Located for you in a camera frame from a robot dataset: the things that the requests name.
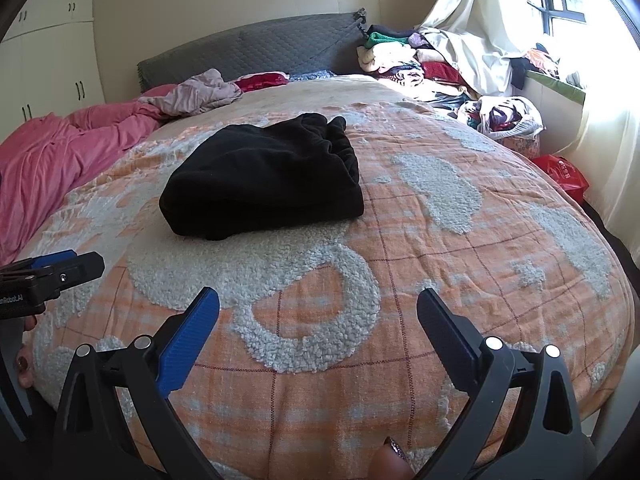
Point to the crumpled mauve garment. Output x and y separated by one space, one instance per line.
200 92

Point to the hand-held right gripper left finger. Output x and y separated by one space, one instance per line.
192 340

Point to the pink duvet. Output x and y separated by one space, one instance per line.
50 160

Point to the small heap of clothes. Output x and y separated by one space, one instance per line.
537 62

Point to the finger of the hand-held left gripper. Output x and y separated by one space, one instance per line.
80 270
52 260

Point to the red cloth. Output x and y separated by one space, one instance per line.
260 81

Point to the person's left hand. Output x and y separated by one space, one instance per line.
25 377

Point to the white bag of clothes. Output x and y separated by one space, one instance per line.
500 120

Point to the white curtain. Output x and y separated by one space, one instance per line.
480 10

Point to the blue patterned pillow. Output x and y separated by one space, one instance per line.
310 76

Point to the red plastic bag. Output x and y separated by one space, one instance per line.
560 172

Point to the grey quilted headboard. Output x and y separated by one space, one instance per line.
270 40

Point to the person's right hand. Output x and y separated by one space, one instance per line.
387 465

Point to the white wardrobe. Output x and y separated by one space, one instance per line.
50 60

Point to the black sweater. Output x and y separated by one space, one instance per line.
260 190

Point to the green sill cushion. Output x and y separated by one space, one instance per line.
555 91

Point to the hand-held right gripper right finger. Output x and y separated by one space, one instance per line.
445 337

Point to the orange plaid blanket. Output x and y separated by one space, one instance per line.
450 285

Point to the pile of clothes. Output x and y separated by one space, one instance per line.
400 60

